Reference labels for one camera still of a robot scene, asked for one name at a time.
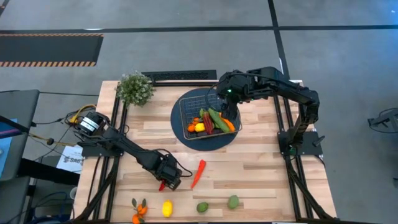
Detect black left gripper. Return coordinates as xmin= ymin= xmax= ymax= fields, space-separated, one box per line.
xmin=154 ymin=152 xmax=183 ymax=190

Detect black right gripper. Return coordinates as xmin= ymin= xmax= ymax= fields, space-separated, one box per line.
xmin=216 ymin=73 xmax=253 ymax=121

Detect orange pepper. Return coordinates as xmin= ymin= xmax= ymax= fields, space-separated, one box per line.
xmin=221 ymin=116 xmax=236 ymax=133

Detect long green cucumber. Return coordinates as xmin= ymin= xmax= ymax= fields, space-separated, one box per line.
xmin=207 ymin=107 xmax=231 ymax=134

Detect dark red chili pepper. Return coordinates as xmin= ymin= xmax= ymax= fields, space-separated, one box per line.
xmin=202 ymin=111 xmax=215 ymax=136

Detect orange-red carrot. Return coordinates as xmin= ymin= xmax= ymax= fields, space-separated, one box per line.
xmin=190 ymin=159 xmax=207 ymax=189

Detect orange tangerine cluster with leaves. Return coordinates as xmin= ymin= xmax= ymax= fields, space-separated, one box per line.
xmin=130 ymin=198 xmax=149 ymax=224
xmin=186 ymin=116 xmax=200 ymax=133

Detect pale green avocado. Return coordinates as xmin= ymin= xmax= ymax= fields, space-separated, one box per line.
xmin=227 ymin=194 xmax=240 ymax=210

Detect dark blue round mat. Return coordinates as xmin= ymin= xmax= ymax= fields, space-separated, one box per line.
xmin=170 ymin=86 xmax=242 ymax=152

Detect black floor vent grate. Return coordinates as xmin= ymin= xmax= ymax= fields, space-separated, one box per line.
xmin=141 ymin=69 xmax=218 ymax=81

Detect small potted green plant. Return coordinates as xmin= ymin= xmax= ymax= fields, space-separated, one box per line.
xmin=114 ymin=71 xmax=156 ymax=108

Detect white printed paper sheet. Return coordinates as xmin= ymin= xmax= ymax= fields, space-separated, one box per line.
xmin=55 ymin=144 xmax=85 ymax=174

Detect black crossbeam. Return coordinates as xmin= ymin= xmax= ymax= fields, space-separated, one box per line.
xmin=17 ymin=157 xmax=81 ymax=187

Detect black chair base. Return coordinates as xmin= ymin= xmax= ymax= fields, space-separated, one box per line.
xmin=366 ymin=107 xmax=398 ymax=135

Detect grey side desk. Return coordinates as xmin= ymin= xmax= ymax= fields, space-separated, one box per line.
xmin=0 ymin=175 xmax=30 ymax=224

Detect black slanted bar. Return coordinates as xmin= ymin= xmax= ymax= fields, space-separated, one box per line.
xmin=0 ymin=114 xmax=34 ymax=139

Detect blue sheet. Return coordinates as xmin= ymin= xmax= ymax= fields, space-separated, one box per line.
xmin=0 ymin=118 xmax=19 ymax=178

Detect black hazard-striped floor mat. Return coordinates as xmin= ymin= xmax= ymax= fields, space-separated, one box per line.
xmin=0 ymin=33 xmax=104 ymax=68

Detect rectangular wire basket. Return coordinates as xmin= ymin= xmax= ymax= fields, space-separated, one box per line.
xmin=178 ymin=93 xmax=243 ymax=141

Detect black aluminium table frame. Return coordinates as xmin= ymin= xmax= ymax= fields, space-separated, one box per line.
xmin=73 ymin=79 xmax=340 ymax=223

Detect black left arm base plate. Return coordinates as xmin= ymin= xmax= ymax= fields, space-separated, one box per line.
xmin=81 ymin=141 xmax=125 ymax=157

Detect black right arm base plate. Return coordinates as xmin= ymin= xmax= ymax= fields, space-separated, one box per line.
xmin=277 ymin=130 xmax=326 ymax=156

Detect yellow cable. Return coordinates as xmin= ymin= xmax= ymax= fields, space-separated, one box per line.
xmin=68 ymin=104 xmax=98 ymax=124

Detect tan cable with black plug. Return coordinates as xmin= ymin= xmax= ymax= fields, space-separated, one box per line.
xmin=28 ymin=133 xmax=77 ymax=147

